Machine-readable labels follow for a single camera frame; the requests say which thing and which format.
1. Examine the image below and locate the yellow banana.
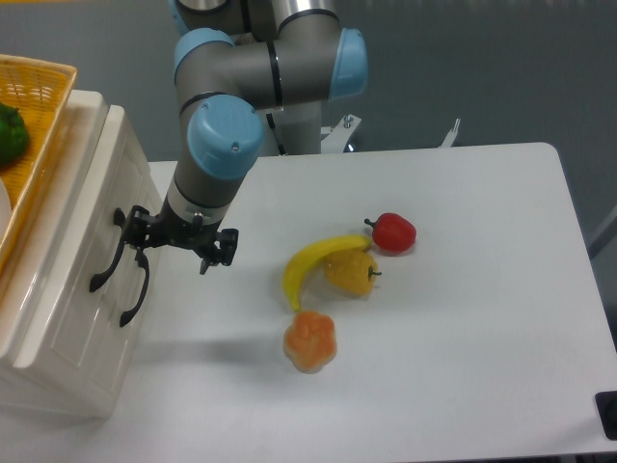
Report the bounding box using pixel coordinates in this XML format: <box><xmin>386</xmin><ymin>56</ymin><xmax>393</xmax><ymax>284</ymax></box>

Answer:
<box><xmin>282</xmin><ymin>234</ymin><xmax>372</xmax><ymax>313</ymax></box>

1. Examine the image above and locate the white drawer cabinet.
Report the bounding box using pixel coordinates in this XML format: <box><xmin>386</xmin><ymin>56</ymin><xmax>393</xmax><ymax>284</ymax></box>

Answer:
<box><xmin>1</xmin><ymin>91</ymin><xmax>162</xmax><ymax>417</ymax></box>

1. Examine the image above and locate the white table clamp bracket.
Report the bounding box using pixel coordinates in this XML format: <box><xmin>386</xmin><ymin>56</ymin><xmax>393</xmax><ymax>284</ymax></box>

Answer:
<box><xmin>440</xmin><ymin>118</ymin><xmax>461</xmax><ymax>149</ymax></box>

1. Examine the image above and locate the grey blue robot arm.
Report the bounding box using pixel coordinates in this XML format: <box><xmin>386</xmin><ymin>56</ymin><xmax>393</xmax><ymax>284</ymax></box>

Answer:
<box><xmin>115</xmin><ymin>1</ymin><xmax>368</xmax><ymax>268</ymax></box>

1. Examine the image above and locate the black top drawer handle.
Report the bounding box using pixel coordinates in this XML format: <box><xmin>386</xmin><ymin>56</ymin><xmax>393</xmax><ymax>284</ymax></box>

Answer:
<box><xmin>89</xmin><ymin>207</ymin><xmax>128</xmax><ymax>293</ymax></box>

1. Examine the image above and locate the yellow woven basket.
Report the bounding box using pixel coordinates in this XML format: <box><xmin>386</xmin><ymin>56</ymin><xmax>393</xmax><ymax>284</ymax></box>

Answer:
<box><xmin>1</xmin><ymin>54</ymin><xmax>77</xmax><ymax>267</ymax></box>

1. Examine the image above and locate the white plate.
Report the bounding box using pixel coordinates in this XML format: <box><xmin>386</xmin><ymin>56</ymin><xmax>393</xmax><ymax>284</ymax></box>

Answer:
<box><xmin>0</xmin><ymin>180</ymin><xmax>13</xmax><ymax>240</ymax></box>

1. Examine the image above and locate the yellow bell pepper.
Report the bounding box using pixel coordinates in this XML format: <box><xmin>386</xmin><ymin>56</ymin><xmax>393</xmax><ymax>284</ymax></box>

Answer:
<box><xmin>323</xmin><ymin>250</ymin><xmax>382</xmax><ymax>296</ymax></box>

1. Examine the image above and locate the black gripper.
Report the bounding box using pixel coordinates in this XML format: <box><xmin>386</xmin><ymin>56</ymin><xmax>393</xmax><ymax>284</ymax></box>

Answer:
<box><xmin>121</xmin><ymin>198</ymin><xmax>239</xmax><ymax>275</ymax></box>

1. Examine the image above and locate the green bell pepper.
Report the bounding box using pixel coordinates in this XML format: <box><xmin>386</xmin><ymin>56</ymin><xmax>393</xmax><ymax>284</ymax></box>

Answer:
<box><xmin>0</xmin><ymin>103</ymin><xmax>30</xmax><ymax>167</ymax></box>

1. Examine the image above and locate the black drawer handle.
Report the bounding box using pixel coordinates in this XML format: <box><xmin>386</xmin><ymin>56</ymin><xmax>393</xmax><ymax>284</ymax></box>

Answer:
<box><xmin>119</xmin><ymin>250</ymin><xmax>150</xmax><ymax>328</ymax></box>
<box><xmin>89</xmin><ymin>207</ymin><xmax>128</xmax><ymax>293</ymax></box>

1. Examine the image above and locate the red bell pepper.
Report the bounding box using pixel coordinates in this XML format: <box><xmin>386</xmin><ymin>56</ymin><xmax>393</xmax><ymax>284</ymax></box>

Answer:
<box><xmin>363</xmin><ymin>212</ymin><xmax>417</xmax><ymax>255</ymax></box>

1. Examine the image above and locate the black bottom drawer handle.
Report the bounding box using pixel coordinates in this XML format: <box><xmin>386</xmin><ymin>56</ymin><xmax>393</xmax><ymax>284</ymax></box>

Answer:
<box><xmin>119</xmin><ymin>250</ymin><xmax>150</xmax><ymax>328</ymax></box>

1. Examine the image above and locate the black device at edge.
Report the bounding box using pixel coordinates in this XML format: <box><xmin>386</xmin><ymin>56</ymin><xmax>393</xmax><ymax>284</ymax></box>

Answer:
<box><xmin>595</xmin><ymin>391</ymin><xmax>617</xmax><ymax>441</ymax></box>

